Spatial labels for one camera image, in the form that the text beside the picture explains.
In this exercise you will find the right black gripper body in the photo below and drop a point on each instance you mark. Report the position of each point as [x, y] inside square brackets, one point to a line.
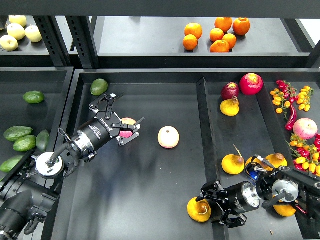
[234, 199]

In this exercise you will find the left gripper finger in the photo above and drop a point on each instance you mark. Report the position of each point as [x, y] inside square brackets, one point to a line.
[117, 128]
[104, 103]

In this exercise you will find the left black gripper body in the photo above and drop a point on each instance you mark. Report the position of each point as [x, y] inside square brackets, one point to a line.
[99, 131]

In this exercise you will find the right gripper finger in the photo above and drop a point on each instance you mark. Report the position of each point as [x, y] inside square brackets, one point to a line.
[238, 221]
[212, 190]

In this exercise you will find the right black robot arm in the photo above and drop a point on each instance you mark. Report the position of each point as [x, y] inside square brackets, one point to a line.
[268, 186]

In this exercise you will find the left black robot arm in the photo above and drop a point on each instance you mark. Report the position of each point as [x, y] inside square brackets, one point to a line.
[28, 191]

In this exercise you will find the green avocado at tray corner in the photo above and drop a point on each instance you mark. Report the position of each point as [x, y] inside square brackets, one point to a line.
[98, 87]

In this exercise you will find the green avocado upper left tray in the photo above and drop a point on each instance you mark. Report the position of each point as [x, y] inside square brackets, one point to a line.
[34, 97]

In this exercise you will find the pale yellow pear right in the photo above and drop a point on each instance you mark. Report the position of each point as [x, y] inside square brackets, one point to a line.
[33, 34]

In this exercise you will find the pale yellow pear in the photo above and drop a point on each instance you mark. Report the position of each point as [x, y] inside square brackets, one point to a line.
[33, 34]
[18, 19]
[16, 30]
[8, 43]

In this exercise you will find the pale yellow pear front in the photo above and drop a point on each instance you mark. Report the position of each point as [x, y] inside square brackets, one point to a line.
[8, 43]

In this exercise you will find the pale yellow pear centre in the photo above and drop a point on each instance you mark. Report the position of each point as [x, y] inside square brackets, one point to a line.
[16, 30]

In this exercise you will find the pale yellow pear top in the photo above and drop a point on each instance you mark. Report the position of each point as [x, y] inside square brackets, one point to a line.
[18, 19]

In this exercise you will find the pale pink apple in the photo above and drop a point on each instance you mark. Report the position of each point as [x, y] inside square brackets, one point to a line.
[168, 137]

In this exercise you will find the black left tray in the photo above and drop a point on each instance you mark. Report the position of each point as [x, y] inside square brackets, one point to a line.
[53, 82]

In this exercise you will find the large black centre tray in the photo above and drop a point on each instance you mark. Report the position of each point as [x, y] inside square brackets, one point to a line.
[140, 191]

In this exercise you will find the lower cherry tomato cluster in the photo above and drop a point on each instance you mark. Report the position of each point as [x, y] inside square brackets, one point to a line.
[306, 157]

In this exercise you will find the cherry tomato cluster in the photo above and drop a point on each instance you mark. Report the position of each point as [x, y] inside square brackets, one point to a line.
[306, 157]
[285, 96]

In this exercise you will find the red chili pepper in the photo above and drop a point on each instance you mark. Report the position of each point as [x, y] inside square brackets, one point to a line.
[292, 119]

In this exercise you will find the pink apple right tray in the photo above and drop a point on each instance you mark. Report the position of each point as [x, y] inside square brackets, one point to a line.
[305, 128]

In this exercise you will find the orange far left bottom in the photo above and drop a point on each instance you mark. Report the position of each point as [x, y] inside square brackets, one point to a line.
[190, 42]

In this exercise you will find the orange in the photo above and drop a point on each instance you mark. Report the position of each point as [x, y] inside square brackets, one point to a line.
[220, 46]
[194, 29]
[223, 23]
[241, 26]
[190, 42]

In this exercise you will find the dark red apple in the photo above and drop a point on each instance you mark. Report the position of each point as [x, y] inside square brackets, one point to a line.
[229, 91]

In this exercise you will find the large red apple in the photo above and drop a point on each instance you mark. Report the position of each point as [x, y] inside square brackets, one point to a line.
[251, 84]

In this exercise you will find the orange far left top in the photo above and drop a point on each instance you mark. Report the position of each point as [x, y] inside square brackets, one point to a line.
[194, 29]

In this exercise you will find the upper cherry tomato cluster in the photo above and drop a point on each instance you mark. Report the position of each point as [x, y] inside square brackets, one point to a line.
[285, 96]

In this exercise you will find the orange front bottom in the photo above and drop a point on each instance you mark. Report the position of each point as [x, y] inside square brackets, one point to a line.
[220, 46]

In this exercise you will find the orange centre small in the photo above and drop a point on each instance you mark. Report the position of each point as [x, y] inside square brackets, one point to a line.
[216, 34]

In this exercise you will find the orange small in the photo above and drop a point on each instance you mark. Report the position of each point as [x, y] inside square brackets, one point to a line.
[231, 39]
[216, 34]

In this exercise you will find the orange right small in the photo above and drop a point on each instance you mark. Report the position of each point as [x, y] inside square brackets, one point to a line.
[231, 39]

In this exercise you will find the orange top centre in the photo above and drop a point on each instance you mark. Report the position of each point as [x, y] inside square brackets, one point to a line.
[223, 23]

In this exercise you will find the orange top right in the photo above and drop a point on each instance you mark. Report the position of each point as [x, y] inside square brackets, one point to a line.
[241, 26]

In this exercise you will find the dark avocado near tray wall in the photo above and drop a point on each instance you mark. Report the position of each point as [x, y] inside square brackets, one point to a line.
[42, 140]

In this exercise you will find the black metal shelf frame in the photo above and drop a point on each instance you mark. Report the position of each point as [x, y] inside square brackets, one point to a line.
[281, 9]

